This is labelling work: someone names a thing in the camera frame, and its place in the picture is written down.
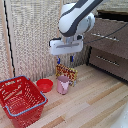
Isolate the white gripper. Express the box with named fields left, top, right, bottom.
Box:
left=49, top=35, right=85, bottom=66

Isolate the yellow red snack box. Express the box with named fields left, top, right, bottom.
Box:
left=55, top=63, right=79, bottom=87

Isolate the red plastic bowl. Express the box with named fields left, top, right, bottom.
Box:
left=36, top=78, right=54, bottom=94

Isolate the beige woven folding screen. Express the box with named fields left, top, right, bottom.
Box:
left=0, top=0, right=98, bottom=82

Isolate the brown drawer cabinet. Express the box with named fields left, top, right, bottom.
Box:
left=83, top=9, right=128, bottom=83

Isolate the red shopping basket blue rim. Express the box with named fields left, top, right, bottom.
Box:
left=0, top=75, right=49, bottom=128

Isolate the white object at table edge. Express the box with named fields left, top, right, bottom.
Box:
left=114, top=110, right=128, bottom=128

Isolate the silver drawer handle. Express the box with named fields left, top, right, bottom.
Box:
left=96, top=54, right=121, bottom=67
left=91, top=32, right=120, bottom=43

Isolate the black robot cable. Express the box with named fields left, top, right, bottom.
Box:
left=83, top=22, right=128, bottom=44

